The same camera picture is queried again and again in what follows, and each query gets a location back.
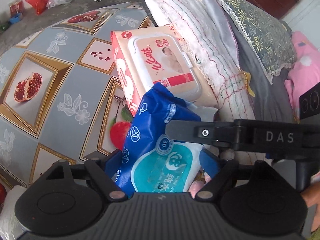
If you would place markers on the blue plastic dish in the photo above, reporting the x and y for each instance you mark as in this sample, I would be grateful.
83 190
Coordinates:
16 18

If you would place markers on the folded white quilt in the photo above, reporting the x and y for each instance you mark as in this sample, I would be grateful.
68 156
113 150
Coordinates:
200 30

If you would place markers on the red plastic bag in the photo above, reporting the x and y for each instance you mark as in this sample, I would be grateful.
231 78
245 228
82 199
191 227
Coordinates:
36 2

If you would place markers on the pink wet wipes pack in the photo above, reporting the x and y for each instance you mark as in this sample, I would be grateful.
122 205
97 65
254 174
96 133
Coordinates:
160 60

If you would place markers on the red packet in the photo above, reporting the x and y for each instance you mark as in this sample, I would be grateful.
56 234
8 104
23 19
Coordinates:
16 8

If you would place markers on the dark green round item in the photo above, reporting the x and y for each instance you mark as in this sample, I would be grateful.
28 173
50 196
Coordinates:
4 26

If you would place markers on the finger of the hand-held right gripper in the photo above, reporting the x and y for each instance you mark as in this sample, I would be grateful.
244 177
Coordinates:
187 130

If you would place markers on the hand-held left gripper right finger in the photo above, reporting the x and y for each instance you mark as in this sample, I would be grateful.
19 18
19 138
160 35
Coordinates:
208 162

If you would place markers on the fruit printed tablecloth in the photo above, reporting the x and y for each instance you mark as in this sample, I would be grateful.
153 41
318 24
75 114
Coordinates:
62 55

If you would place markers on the blue wet wipes pack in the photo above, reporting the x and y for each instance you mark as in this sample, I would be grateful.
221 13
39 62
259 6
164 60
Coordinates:
150 135

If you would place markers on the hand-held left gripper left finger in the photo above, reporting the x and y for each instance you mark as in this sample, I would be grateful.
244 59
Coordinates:
112 162

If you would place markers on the pink blanket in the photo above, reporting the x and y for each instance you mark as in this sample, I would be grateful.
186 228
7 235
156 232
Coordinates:
305 62

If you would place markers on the grey floral pillow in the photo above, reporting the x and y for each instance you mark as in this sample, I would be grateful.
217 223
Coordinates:
257 37

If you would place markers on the person's right forearm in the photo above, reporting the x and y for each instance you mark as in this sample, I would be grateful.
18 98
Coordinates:
312 197

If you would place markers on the white printed plastic bag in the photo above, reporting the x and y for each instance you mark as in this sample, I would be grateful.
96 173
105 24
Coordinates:
13 195

